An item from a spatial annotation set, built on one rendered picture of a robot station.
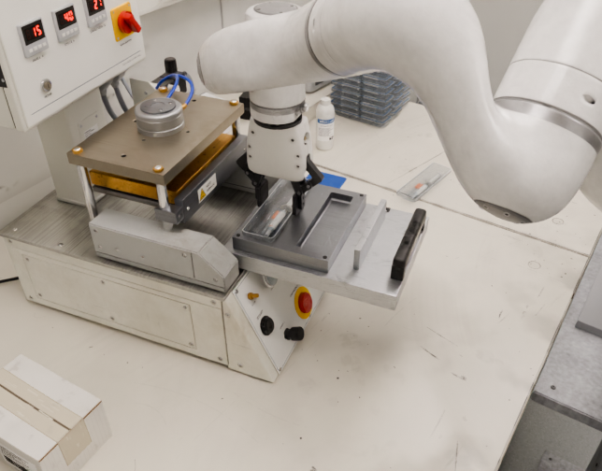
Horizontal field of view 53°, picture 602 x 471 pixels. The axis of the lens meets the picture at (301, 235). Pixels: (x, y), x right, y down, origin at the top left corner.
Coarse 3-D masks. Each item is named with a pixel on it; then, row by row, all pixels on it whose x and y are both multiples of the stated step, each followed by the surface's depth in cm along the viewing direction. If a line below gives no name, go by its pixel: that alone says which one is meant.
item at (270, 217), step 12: (288, 180) 109; (276, 192) 106; (288, 192) 106; (264, 204) 103; (276, 204) 103; (288, 204) 103; (264, 216) 100; (276, 216) 100; (288, 216) 100; (252, 228) 97; (264, 228) 97; (276, 228) 97
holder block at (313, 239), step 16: (320, 192) 107; (336, 192) 107; (352, 192) 107; (256, 208) 103; (304, 208) 103; (320, 208) 103; (336, 208) 106; (352, 208) 103; (288, 224) 100; (304, 224) 100; (320, 224) 102; (336, 224) 102; (352, 224) 102; (240, 240) 97; (256, 240) 96; (288, 240) 96; (304, 240) 98; (320, 240) 99; (336, 240) 96; (272, 256) 96; (288, 256) 95; (304, 256) 94; (320, 256) 93; (336, 256) 96
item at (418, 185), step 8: (432, 168) 157; (440, 168) 157; (448, 168) 157; (416, 176) 154; (424, 176) 154; (432, 176) 154; (440, 176) 154; (408, 184) 151; (416, 184) 151; (424, 184) 151; (432, 184) 151; (400, 192) 148; (408, 192) 148; (416, 192) 148
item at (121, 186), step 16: (224, 144) 108; (208, 160) 104; (96, 176) 101; (112, 176) 100; (176, 176) 100; (192, 176) 100; (112, 192) 102; (128, 192) 100; (144, 192) 99; (176, 192) 96
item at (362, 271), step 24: (360, 216) 106; (384, 216) 104; (408, 216) 106; (360, 240) 94; (384, 240) 100; (240, 264) 99; (264, 264) 97; (288, 264) 95; (336, 264) 95; (360, 264) 94; (384, 264) 95; (408, 264) 95; (312, 288) 95; (336, 288) 93; (360, 288) 91; (384, 288) 91
